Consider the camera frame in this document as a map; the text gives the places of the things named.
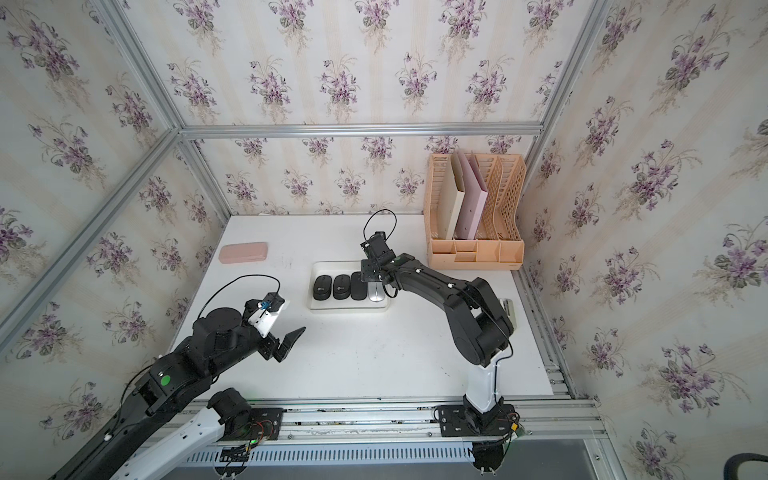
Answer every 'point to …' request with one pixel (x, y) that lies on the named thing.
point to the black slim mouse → (358, 288)
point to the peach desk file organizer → (498, 245)
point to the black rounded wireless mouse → (341, 286)
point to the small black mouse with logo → (322, 287)
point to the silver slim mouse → (376, 291)
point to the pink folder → (473, 202)
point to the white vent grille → (335, 453)
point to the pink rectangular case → (242, 252)
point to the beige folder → (449, 199)
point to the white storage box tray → (333, 268)
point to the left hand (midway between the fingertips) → (293, 319)
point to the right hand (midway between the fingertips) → (376, 270)
